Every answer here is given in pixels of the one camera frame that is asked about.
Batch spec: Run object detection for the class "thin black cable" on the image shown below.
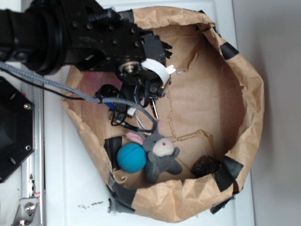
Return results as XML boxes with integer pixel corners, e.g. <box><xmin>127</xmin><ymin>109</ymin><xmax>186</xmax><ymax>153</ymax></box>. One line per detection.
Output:
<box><xmin>0</xmin><ymin>68</ymin><xmax>85</xmax><ymax>101</ymax></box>

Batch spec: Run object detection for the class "brown paper bag bin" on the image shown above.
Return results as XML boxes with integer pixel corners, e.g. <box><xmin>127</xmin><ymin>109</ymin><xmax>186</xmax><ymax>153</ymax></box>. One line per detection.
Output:
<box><xmin>62</xmin><ymin>6</ymin><xmax>264</xmax><ymax>223</ymax></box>

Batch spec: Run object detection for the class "white tray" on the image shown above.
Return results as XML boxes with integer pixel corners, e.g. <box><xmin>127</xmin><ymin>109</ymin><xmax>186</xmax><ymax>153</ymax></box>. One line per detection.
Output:
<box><xmin>43</xmin><ymin>0</ymin><xmax>256</xmax><ymax>226</ymax></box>

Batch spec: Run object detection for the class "silver key bunch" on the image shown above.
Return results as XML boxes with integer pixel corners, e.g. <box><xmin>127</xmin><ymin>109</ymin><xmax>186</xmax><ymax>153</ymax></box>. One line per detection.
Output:
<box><xmin>147</xmin><ymin>65</ymin><xmax>176</xmax><ymax>118</ymax></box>

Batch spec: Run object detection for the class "blue ball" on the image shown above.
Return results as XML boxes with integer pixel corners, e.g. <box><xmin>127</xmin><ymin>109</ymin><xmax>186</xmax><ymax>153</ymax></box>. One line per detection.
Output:
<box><xmin>117</xmin><ymin>143</ymin><xmax>147</xmax><ymax>173</ymax></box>

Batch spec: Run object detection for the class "dark brown rock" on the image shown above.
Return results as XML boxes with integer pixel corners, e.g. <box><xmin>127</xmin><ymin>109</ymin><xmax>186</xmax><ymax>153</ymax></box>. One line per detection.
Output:
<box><xmin>191</xmin><ymin>155</ymin><xmax>220</xmax><ymax>178</ymax></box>

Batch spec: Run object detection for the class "grey plush bunny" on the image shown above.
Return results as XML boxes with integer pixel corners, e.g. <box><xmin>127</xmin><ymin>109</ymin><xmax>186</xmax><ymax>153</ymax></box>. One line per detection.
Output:
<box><xmin>126</xmin><ymin>121</ymin><xmax>182</xmax><ymax>184</ymax></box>

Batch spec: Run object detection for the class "metal corner bracket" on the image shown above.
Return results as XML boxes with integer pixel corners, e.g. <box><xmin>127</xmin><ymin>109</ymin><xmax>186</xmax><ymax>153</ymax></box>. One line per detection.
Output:
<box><xmin>11</xmin><ymin>198</ymin><xmax>41</xmax><ymax>226</ymax></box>

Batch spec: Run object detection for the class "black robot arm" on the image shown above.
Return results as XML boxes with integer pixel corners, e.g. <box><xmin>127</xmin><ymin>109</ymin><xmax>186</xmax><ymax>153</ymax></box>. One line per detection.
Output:
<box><xmin>0</xmin><ymin>0</ymin><xmax>171</xmax><ymax>98</ymax></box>

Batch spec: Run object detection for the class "grey braided cable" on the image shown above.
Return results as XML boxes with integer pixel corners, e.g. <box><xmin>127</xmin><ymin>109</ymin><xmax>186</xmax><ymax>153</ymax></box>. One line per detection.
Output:
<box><xmin>0</xmin><ymin>61</ymin><xmax>158</xmax><ymax>133</ymax></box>

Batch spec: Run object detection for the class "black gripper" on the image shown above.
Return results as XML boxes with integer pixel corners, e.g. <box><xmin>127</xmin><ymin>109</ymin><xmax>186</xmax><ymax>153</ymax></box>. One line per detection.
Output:
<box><xmin>61</xmin><ymin>0</ymin><xmax>172</xmax><ymax>98</ymax></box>

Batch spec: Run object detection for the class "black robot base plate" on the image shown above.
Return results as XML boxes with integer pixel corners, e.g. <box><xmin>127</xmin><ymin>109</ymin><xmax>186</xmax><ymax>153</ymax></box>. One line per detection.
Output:
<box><xmin>0</xmin><ymin>77</ymin><xmax>32</xmax><ymax>183</ymax></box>

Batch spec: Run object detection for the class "aluminium frame rail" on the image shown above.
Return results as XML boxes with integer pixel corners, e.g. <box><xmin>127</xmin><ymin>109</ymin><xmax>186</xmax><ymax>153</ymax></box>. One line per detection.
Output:
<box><xmin>21</xmin><ymin>82</ymin><xmax>46</xmax><ymax>226</ymax></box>

